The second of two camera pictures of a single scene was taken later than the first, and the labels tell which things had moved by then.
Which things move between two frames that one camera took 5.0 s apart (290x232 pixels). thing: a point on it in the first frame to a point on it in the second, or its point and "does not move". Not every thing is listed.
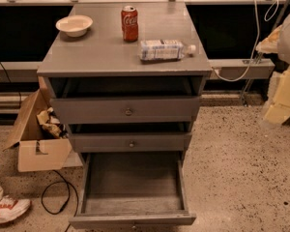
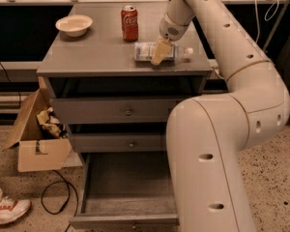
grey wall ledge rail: [245, 68] does not move
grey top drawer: [126, 110] does not move
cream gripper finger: [287, 97] to [162, 48]
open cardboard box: [38, 148] does not move
